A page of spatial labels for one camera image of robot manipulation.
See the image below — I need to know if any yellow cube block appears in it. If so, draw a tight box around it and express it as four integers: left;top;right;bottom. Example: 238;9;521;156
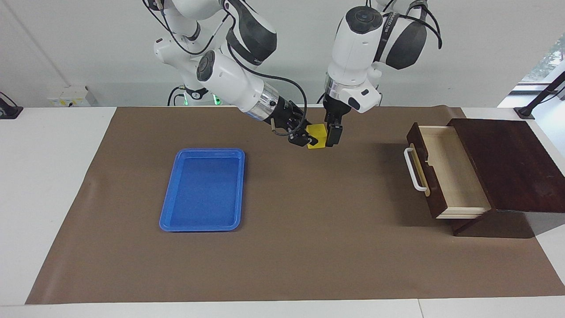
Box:
307;124;328;149

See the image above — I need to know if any white drawer handle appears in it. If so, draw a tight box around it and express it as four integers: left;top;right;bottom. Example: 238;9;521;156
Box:
404;147;429;193

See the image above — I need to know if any dark wooden drawer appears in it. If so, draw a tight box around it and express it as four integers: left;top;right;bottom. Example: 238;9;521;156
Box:
404;122;492;220

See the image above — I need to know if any dark wooden drawer cabinet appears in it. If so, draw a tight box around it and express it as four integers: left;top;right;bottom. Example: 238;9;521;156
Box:
447;118;565;239

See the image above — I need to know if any brown table mat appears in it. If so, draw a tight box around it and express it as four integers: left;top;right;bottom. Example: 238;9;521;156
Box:
26;105;565;304

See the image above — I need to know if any blue plastic tray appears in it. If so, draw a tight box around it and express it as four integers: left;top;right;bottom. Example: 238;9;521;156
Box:
159;148;245;232

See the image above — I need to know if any black stand with base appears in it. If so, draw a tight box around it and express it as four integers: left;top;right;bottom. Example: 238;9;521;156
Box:
514;71;565;120

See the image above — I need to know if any window with greenery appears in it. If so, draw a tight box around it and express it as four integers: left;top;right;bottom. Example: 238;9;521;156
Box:
521;35;565;84

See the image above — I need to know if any black table clamp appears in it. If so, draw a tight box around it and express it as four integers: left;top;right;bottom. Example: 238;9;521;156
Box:
0;92;23;120

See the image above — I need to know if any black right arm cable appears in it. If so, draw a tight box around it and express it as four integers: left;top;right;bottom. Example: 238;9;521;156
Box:
227;42;308;136

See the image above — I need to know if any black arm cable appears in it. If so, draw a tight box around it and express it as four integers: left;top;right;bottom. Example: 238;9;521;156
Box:
382;0;443;50
227;42;308;136

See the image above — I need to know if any black base cable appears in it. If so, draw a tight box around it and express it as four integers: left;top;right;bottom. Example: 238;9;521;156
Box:
167;85;186;106

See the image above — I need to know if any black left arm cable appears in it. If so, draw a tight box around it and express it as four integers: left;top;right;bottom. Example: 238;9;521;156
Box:
382;0;443;50

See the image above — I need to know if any white wall outlet box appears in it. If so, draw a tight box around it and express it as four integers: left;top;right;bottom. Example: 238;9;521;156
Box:
46;86;98;107

